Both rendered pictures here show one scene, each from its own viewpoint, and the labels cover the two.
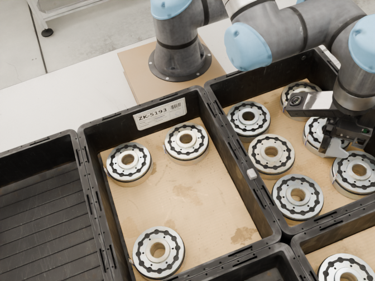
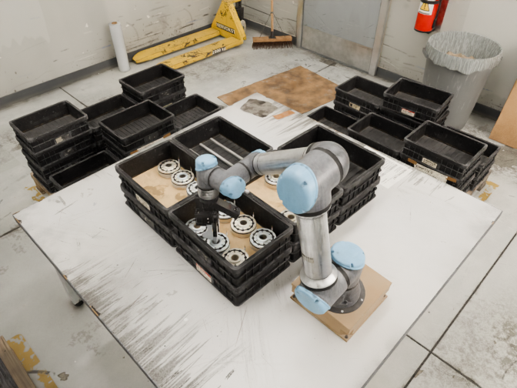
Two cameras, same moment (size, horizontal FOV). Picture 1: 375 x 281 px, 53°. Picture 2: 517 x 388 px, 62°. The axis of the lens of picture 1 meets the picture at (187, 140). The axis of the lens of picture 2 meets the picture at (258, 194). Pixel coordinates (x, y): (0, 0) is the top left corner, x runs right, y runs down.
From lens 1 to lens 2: 1.72 m
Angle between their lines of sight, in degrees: 79
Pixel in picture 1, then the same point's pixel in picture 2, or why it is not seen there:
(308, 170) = (221, 229)
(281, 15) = (247, 159)
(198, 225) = (265, 195)
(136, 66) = (366, 274)
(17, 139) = (411, 231)
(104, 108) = (375, 265)
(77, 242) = not seen: hidden behind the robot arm
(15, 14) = not seen: outside the picture
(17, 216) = (349, 176)
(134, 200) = not seen: hidden behind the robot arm
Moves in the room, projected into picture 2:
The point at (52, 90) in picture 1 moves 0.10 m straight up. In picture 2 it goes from (427, 268) to (433, 252)
